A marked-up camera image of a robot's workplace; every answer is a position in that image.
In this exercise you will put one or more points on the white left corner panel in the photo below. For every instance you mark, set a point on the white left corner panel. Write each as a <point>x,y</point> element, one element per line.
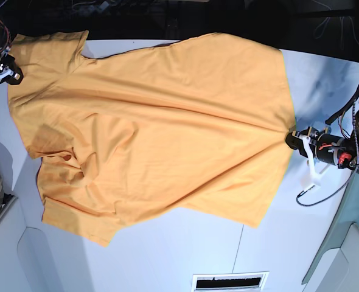
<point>39,257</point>

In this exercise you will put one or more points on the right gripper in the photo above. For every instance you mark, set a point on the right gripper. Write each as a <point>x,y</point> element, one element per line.
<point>9,72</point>

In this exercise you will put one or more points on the white slotted vent plate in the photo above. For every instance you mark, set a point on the white slotted vent plate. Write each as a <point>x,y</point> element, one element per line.
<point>229,282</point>

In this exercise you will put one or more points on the orange yellow t-shirt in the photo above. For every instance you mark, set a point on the orange yellow t-shirt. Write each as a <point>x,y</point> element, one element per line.
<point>200,124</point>

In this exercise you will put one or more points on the white corner panel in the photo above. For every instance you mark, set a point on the white corner panel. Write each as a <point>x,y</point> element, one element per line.
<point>338,269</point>
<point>39,257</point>

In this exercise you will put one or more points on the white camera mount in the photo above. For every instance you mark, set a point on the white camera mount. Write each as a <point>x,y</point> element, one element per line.
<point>310,181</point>

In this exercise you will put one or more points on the white right corner panel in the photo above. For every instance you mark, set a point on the white right corner panel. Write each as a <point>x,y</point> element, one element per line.
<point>338,269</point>

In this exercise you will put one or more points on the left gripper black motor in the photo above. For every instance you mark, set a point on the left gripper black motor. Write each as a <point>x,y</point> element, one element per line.
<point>322,149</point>

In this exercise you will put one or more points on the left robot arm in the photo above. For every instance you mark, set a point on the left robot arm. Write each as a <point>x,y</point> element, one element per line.
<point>352,104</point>

